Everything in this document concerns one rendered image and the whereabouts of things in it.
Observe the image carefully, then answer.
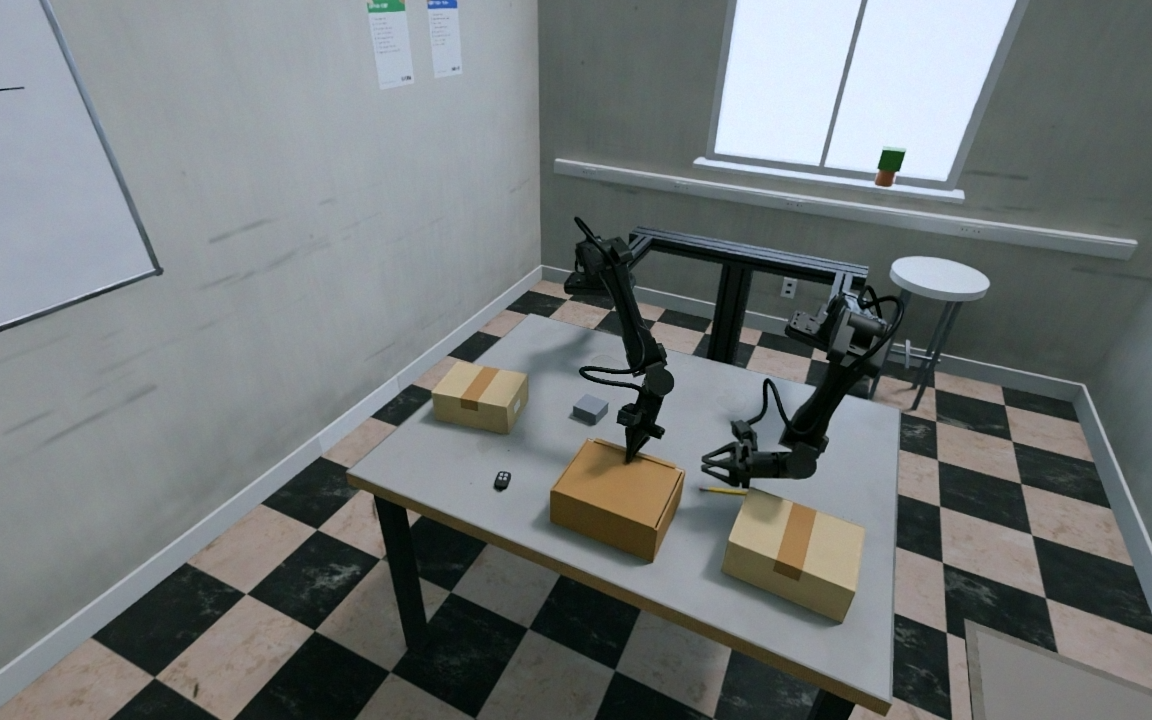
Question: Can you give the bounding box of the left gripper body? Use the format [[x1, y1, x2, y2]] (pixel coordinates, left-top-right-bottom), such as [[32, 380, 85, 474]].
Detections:
[[736, 422, 778, 488]]

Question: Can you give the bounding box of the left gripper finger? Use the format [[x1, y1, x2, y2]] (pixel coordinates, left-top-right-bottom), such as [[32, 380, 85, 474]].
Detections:
[[702, 457, 737, 487], [702, 441, 738, 473]]

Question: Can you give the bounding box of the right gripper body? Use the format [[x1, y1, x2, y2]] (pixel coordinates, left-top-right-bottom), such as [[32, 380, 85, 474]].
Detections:
[[616, 394, 666, 440]]

